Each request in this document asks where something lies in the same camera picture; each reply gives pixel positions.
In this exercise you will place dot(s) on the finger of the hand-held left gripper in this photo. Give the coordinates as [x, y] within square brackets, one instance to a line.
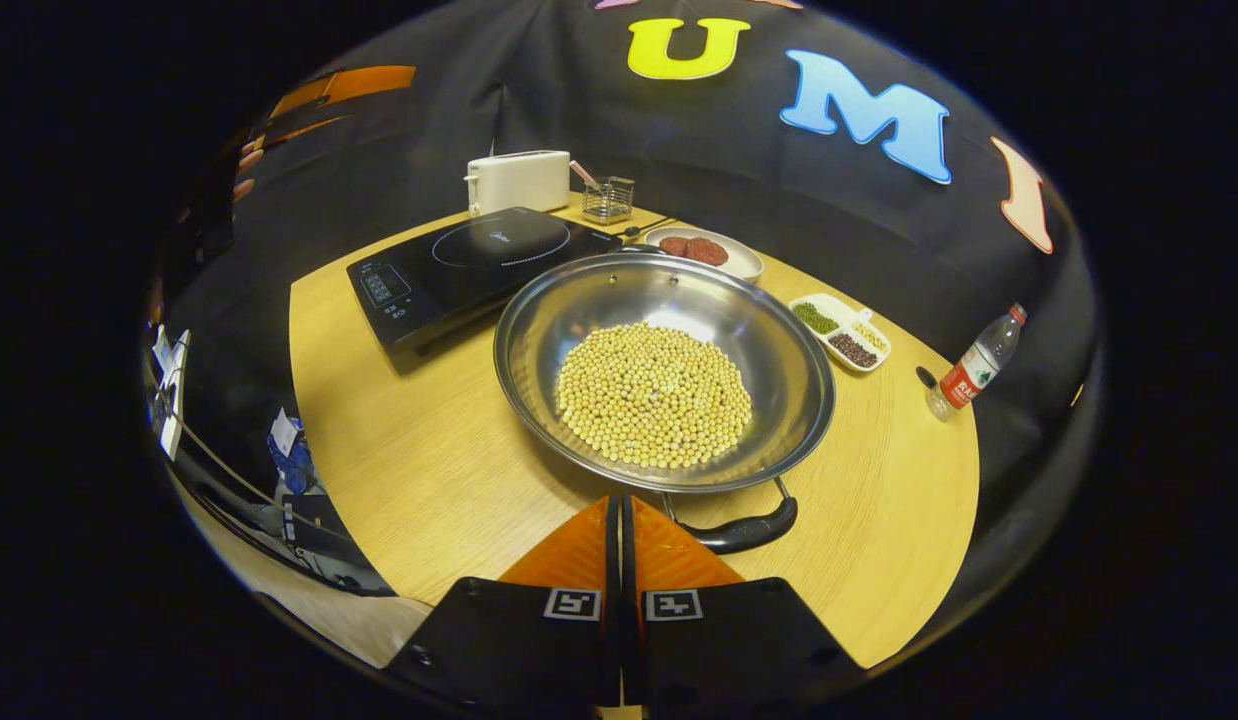
[369, 83]
[304, 130]

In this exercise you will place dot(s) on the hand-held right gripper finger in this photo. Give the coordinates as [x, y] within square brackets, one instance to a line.
[628, 560]
[613, 550]

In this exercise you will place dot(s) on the pile of soybeans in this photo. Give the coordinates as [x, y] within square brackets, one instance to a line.
[654, 395]

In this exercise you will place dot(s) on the black induction cooktop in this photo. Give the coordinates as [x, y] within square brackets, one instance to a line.
[459, 270]

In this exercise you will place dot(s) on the stainless steel pot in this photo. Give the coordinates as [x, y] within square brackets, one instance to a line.
[579, 310]

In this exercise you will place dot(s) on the white toaster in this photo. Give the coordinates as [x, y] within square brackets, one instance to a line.
[519, 180]

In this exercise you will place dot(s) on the pink striped straw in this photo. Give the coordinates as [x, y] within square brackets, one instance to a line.
[584, 174]

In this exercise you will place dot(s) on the white paper sheets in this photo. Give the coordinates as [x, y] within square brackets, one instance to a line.
[172, 390]

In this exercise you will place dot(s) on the pile of green beans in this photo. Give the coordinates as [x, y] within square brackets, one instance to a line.
[815, 318]

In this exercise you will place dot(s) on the pile of dark red beans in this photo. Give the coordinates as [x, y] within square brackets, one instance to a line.
[854, 350]

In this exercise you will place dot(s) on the round white plate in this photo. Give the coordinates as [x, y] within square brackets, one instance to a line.
[744, 262]

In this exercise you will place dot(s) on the black backdrop cloth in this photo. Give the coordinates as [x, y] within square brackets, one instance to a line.
[679, 150]

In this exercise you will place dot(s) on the white divided dish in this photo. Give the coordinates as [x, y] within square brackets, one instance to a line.
[847, 322]

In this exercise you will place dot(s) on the blue and white bundle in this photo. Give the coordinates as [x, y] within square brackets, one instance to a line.
[294, 455]

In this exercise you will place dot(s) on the small pile of yellow beans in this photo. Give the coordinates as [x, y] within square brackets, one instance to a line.
[872, 336]

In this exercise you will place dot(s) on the black round table grommet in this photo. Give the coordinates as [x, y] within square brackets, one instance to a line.
[926, 377]

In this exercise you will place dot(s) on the clear bottle red label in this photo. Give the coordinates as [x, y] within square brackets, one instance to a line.
[969, 375]

